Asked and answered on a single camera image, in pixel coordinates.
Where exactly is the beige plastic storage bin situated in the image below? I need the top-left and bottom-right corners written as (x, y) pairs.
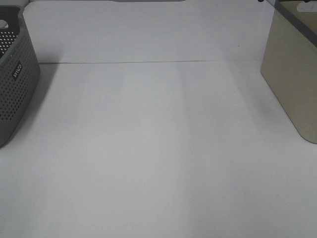
top-left (261, 0), bottom-right (317, 143)

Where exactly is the grey perforated laundry basket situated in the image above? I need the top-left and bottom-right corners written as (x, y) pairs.
top-left (0, 5), bottom-right (40, 146)

